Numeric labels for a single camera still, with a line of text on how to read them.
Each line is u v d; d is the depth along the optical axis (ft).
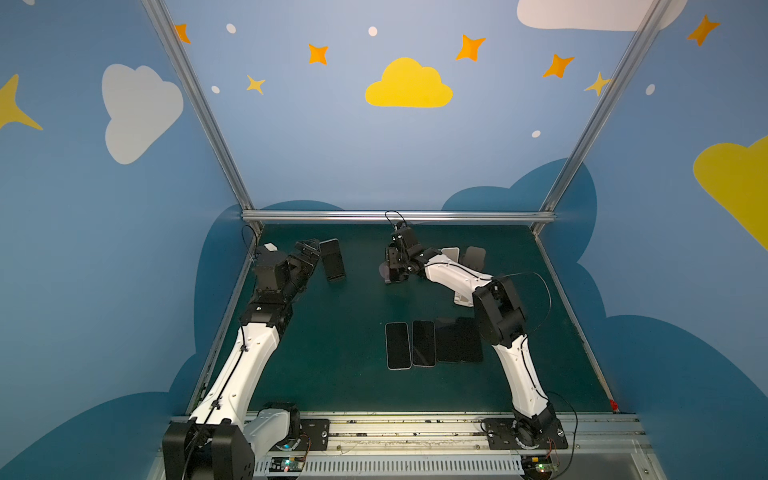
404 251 2.63
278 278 1.86
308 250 2.29
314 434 2.47
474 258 3.53
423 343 2.97
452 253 3.41
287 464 2.32
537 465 2.34
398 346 3.00
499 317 1.92
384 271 3.41
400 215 2.87
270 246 2.39
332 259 3.29
